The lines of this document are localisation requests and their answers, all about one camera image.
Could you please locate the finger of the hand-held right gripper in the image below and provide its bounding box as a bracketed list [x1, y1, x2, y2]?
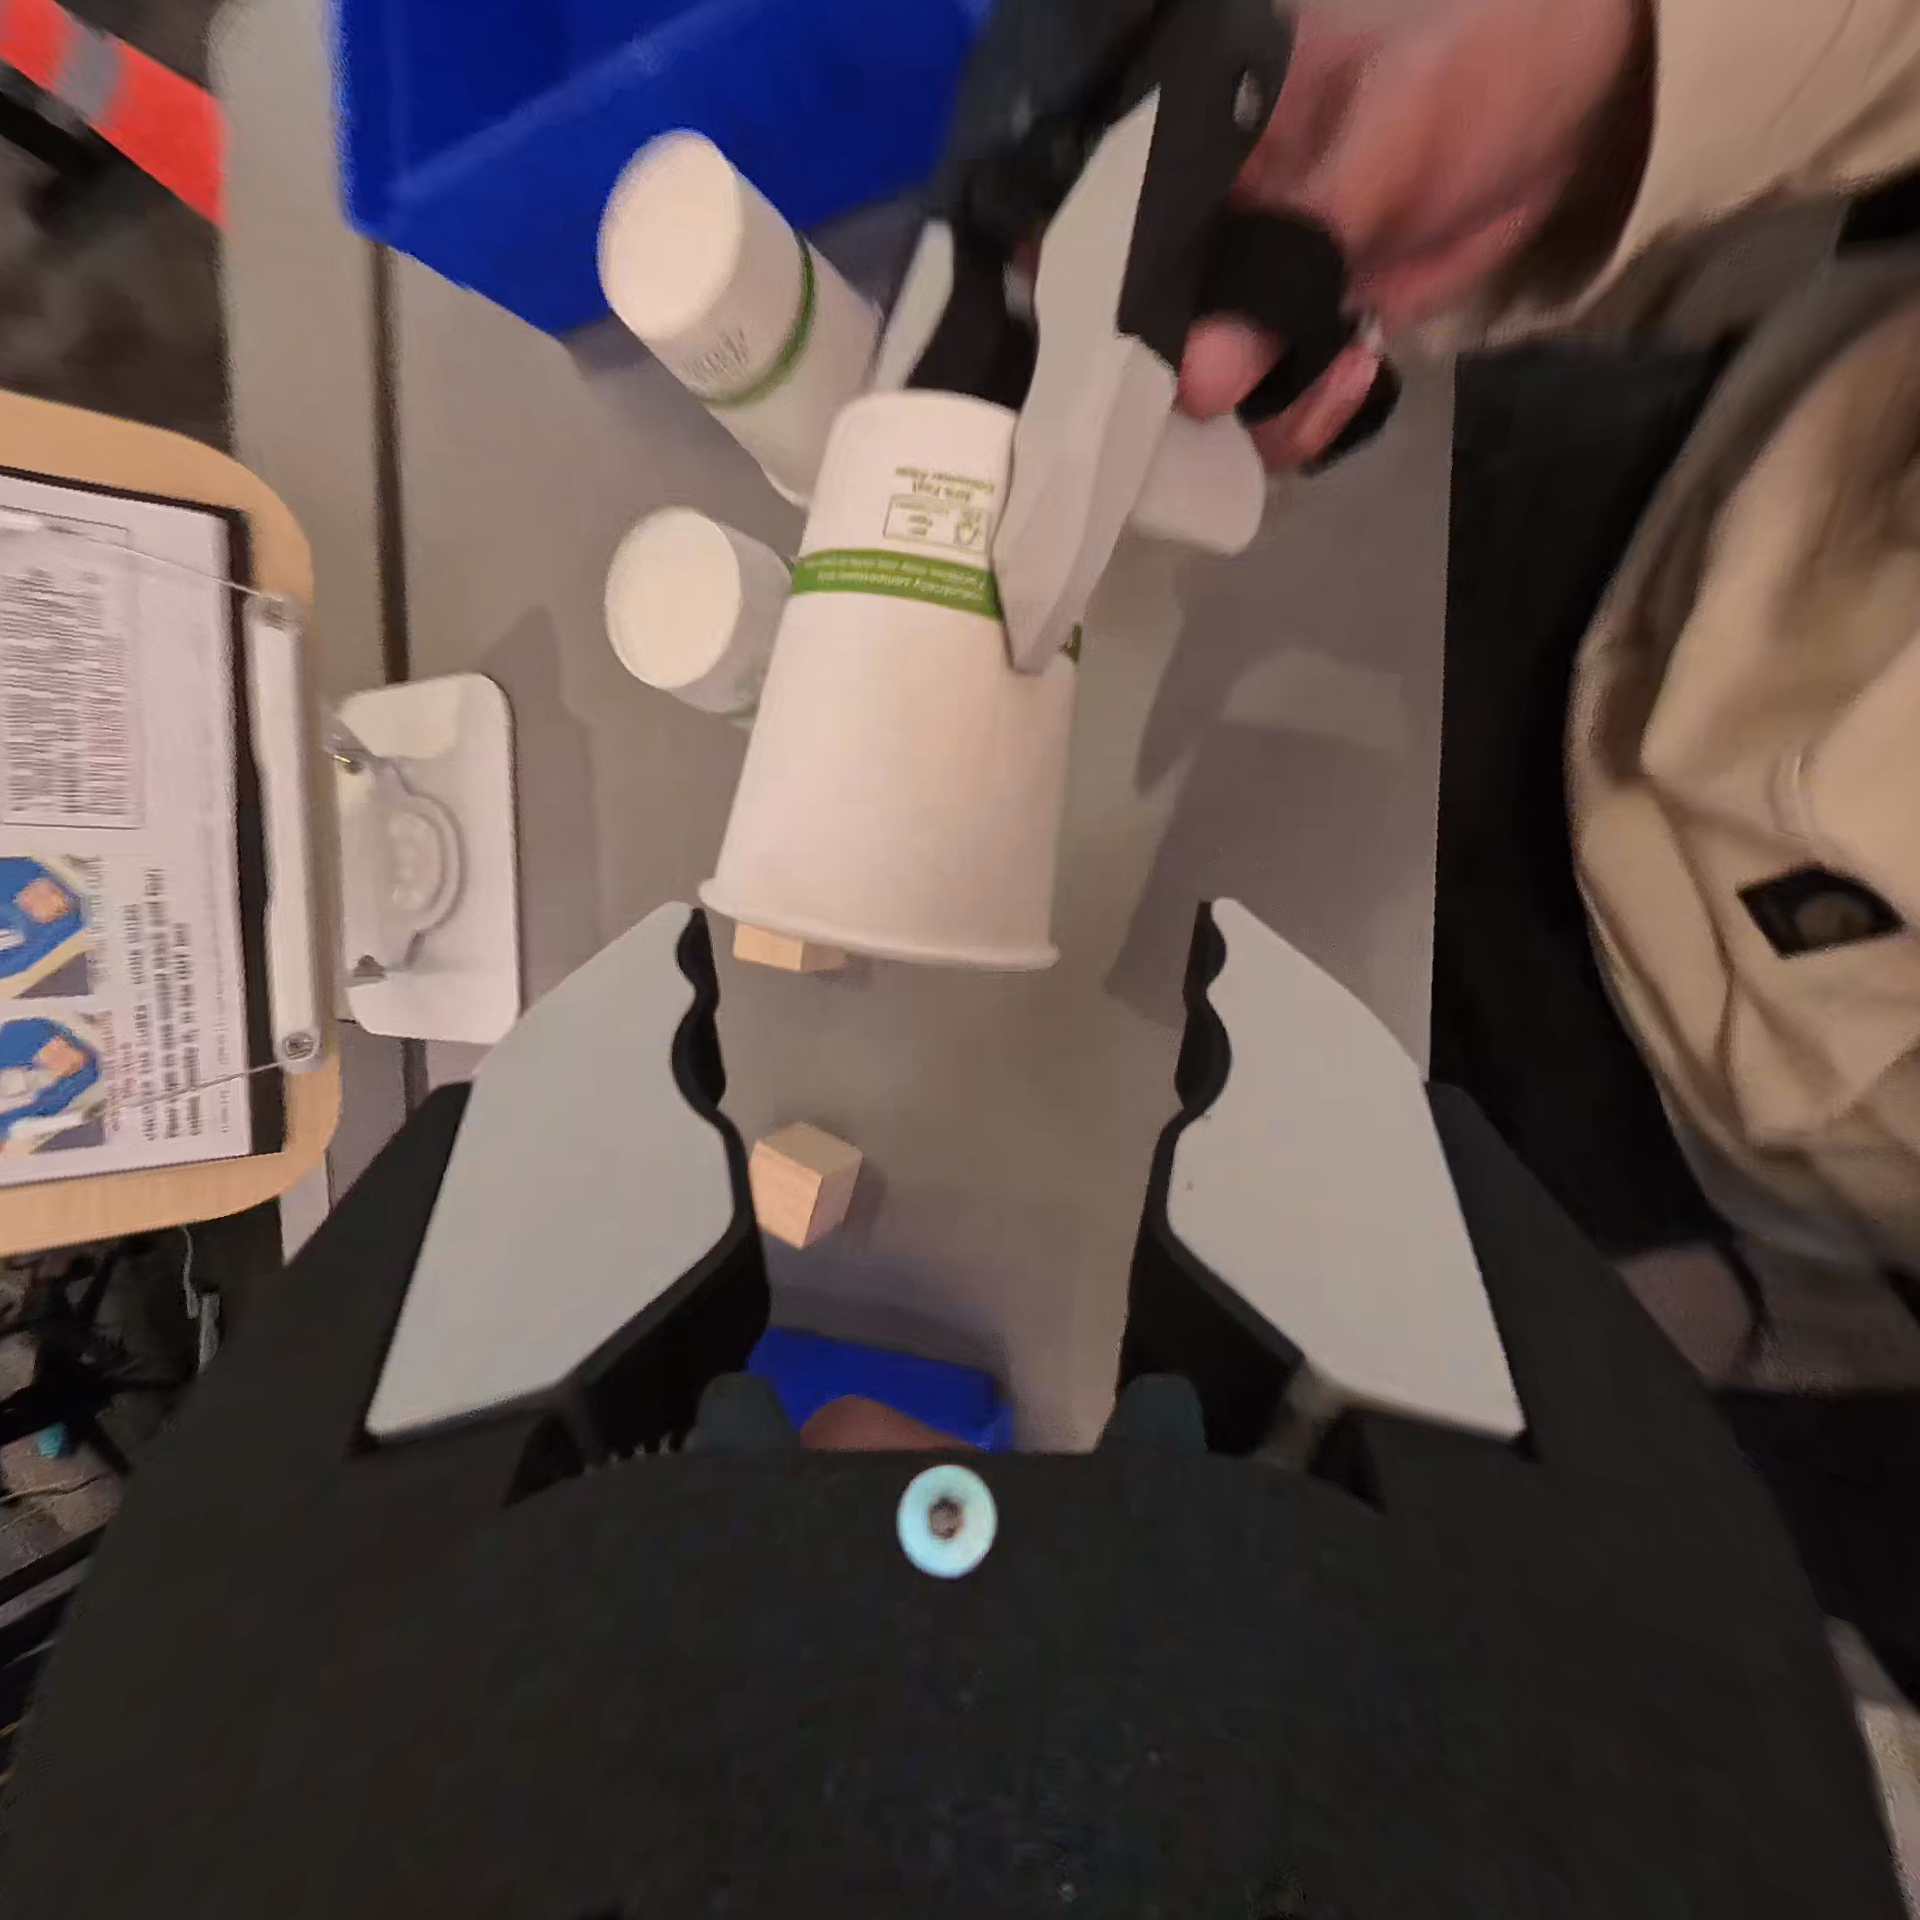
[872, 141, 1050, 400]
[993, 89, 1181, 674]

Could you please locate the orange traffic cone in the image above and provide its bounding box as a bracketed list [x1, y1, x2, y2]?
[0, 0, 226, 226]

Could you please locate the person's right hand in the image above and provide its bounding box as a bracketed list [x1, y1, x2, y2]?
[1176, 0, 1651, 473]

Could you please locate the white paper cup green band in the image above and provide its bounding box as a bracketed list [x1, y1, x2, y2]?
[697, 392, 1086, 973]
[603, 507, 798, 725]
[595, 129, 889, 509]

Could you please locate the white clip bar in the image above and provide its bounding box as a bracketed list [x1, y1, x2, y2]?
[240, 592, 329, 1074]

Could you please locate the printed instruction sheet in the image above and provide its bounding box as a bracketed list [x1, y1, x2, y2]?
[0, 469, 287, 1194]

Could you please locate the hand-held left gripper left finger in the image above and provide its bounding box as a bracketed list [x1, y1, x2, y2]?
[363, 902, 769, 1442]

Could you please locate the blue plastic bin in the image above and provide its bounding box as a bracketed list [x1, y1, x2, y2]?
[329, 0, 999, 338]
[747, 1329, 1016, 1452]

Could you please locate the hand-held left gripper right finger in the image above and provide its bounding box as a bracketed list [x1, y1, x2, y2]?
[1122, 896, 1528, 1465]

